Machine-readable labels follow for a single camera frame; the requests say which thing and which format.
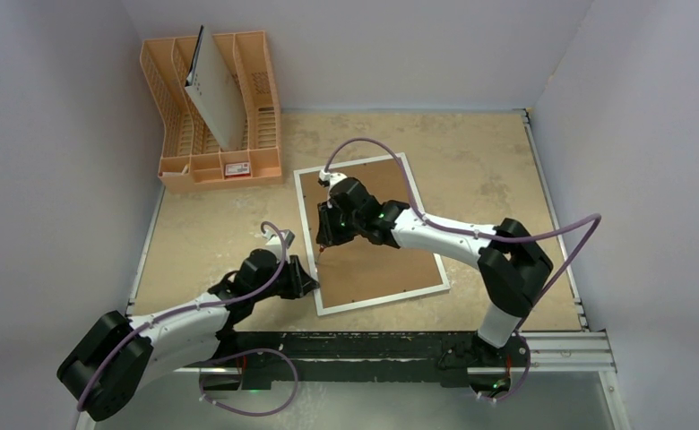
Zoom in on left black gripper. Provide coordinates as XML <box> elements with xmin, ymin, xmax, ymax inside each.
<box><xmin>252</xmin><ymin>254</ymin><xmax>316</xmax><ymax>302</ymax></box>

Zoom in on white picture frame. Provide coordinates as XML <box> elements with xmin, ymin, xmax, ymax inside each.
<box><xmin>294</xmin><ymin>167</ymin><xmax>450</xmax><ymax>317</ymax></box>

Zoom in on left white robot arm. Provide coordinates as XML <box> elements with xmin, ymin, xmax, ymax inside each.
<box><xmin>56</xmin><ymin>249</ymin><xmax>319</xmax><ymax>421</ymax></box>

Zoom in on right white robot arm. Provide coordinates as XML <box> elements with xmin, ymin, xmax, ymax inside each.
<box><xmin>315</xmin><ymin>171</ymin><xmax>553</xmax><ymax>365</ymax></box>

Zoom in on small red white box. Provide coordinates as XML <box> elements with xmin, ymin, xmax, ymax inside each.
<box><xmin>223</xmin><ymin>162</ymin><xmax>251</xmax><ymax>178</ymax></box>

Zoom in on orange plastic file organizer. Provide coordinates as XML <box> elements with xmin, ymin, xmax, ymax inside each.
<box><xmin>140</xmin><ymin>27</ymin><xmax>284</xmax><ymax>194</ymax></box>

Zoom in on white board in organizer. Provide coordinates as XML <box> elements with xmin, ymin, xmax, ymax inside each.
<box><xmin>185</xmin><ymin>25</ymin><xmax>246</xmax><ymax>151</ymax></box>

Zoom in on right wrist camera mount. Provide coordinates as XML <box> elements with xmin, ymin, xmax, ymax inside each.
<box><xmin>318</xmin><ymin>169</ymin><xmax>347</xmax><ymax>190</ymax></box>

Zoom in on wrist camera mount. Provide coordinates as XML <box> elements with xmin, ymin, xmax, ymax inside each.
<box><xmin>263</xmin><ymin>229</ymin><xmax>295</xmax><ymax>255</ymax></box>
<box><xmin>318</xmin><ymin>169</ymin><xmax>347</xmax><ymax>190</ymax></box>

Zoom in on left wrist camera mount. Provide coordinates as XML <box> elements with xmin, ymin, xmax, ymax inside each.
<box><xmin>263</xmin><ymin>229</ymin><xmax>295</xmax><ymax>255</ymax></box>

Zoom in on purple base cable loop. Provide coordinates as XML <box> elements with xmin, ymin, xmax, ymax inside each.
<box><xmin>199</xmin><ymin>344</ymin><xmax>302</xmax><ymax>417</ymax></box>

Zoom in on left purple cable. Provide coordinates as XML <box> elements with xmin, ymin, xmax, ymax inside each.
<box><xmin>76</xmin><ymin>220</ymin><xmax>289</xmax><ymax>414</ymax></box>

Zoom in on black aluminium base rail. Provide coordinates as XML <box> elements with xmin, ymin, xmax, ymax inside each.
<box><xmin>91</xmin><ymin>329</ymin><xmax>617</xmax><ymax>393</ymax></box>

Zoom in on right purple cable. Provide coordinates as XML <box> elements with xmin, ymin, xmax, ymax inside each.
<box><xmin>319</xmin><ymin>138</ymin><xmax>603</xmax><ymax>333</ymax></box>

